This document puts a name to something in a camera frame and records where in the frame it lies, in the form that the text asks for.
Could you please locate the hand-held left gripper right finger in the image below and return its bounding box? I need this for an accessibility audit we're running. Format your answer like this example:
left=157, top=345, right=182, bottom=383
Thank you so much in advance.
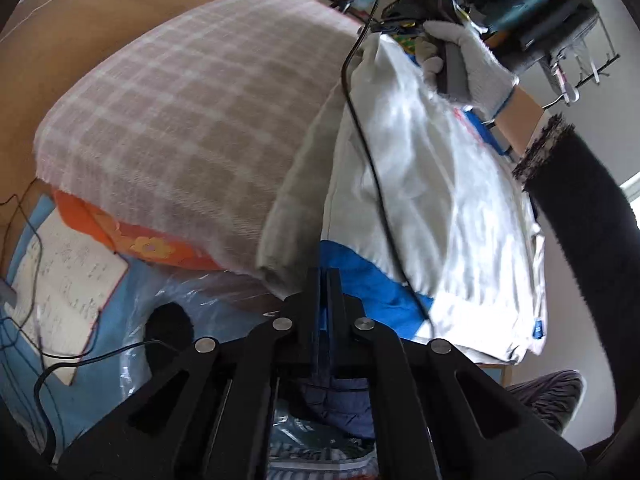
left=327, top=269, right=587, bottom=480

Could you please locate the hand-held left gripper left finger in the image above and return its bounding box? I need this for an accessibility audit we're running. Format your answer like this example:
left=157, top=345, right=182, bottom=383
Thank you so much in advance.
left=59, top=269, right=321, bottom=480

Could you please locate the white and blue jacket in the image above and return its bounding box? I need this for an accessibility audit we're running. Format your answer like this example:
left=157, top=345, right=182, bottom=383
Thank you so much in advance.
left=320, top=32, right=548, bottom=366

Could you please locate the person's right forearm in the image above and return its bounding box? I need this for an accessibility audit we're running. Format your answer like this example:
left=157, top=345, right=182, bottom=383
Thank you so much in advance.
left=492, top=85, right=640, bottom=466

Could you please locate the pile of dark clothes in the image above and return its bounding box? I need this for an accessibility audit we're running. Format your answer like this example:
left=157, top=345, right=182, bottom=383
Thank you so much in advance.
left=450, top=0, right=601, bottom=73

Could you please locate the person's right hand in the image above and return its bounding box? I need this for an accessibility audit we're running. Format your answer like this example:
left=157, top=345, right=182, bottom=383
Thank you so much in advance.
left=416, top=20, right=519, bottom=122

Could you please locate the navy quilted jacket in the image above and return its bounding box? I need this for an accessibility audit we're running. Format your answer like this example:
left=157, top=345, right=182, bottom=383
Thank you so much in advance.
left=295, top=377, right=376, bottom=443

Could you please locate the clear plastic bag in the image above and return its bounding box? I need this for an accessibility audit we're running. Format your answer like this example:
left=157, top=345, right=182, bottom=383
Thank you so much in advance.
left=117, top=270, right=296, bottom=411

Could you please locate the black fuzzy cloth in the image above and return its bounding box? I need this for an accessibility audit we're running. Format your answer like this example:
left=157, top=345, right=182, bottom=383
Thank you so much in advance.
left=145, top=302, right=194, bottom=376

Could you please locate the orange floral cloth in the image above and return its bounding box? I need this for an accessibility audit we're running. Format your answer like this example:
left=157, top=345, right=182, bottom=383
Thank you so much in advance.
left=52, top=187, right=226, bottom=273

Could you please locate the light blue sheet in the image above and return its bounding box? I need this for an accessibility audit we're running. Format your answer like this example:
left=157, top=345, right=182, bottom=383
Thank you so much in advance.
left=0, top=195, right=281, bottom=466

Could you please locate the person's leg in striped pants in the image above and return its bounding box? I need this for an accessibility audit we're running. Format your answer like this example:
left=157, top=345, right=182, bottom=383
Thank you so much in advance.
left=505, top=369, right=586, bottom=436

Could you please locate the pink plaid blanket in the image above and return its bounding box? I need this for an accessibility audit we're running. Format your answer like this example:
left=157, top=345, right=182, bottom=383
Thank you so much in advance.
left=32, top=0, right=371, bottom=301

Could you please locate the handwritten paper notebook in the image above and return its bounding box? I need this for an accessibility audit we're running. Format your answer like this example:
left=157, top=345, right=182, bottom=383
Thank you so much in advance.
left=10, top=207, right=131, bottom=386

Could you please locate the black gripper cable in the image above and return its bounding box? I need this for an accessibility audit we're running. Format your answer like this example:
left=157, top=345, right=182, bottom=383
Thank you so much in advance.
left=341, top=0, right=436, bottom=328

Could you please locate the black wire clothes rack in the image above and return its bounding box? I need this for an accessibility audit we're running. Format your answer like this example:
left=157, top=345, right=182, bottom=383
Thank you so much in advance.
left=550, top=0, right=621, bottom=106

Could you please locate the thin black cable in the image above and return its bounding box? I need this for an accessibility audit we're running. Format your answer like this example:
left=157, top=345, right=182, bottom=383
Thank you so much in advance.
left=32, top=340, right=168, bottom=461

